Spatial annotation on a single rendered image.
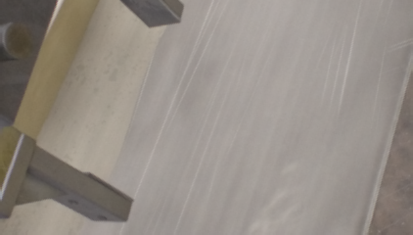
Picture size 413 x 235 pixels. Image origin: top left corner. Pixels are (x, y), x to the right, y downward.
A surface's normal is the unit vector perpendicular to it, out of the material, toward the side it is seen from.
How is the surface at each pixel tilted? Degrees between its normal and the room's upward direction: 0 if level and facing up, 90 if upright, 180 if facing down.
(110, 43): 1
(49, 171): 66
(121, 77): 1
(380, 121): 0
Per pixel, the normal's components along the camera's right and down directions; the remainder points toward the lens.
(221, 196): -0.14, -0.40
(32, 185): 0.83, -0.07
